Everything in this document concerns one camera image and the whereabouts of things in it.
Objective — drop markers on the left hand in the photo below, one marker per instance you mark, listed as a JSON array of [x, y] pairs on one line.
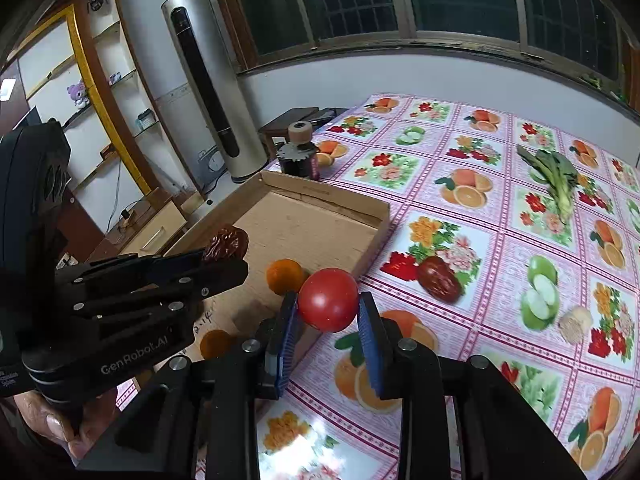
[[39, 415]]

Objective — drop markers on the red tomato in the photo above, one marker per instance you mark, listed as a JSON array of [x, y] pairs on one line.
[[328, 300]]

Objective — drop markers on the window with green grille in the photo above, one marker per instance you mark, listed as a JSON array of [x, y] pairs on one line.
[[586, 40]]

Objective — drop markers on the black television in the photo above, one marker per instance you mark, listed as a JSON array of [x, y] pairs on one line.
[[31, 118]]

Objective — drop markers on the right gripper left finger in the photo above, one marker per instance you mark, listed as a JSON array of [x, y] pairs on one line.
[[206, 404]]

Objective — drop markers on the wooden tv cabinet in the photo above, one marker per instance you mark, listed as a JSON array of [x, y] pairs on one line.
[[146, 227]]

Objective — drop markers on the black jar with tape roll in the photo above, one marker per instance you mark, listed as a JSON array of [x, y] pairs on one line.
[[298, 156]]

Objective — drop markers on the wrinkled red jujube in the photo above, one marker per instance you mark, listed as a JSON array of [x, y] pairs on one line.
[[229, 243]]

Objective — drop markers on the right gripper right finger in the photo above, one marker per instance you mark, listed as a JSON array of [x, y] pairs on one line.
[[500, 436]]

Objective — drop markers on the dark red jujube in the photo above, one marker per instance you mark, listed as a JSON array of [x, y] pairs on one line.
[[436, 277]]

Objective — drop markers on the fruit pattern tablecloth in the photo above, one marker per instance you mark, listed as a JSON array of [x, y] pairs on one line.
[[458, 190]]

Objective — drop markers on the wall shelf unit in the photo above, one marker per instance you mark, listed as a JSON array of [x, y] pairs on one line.
[[98, 95]]

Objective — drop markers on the cardboard box tray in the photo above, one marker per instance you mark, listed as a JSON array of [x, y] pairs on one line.
[[316, 224]]

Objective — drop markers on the tower air conditioner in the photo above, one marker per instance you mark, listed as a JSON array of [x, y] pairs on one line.
[[204, 58]]

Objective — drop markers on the green broccoli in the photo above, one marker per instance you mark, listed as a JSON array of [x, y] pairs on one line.
[[558, 173]]

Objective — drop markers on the purple plush toy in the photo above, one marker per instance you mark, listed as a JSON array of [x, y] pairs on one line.
[[79, 95]]

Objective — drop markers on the small orange mandarin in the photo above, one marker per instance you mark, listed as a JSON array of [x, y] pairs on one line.
[[285, 275]]

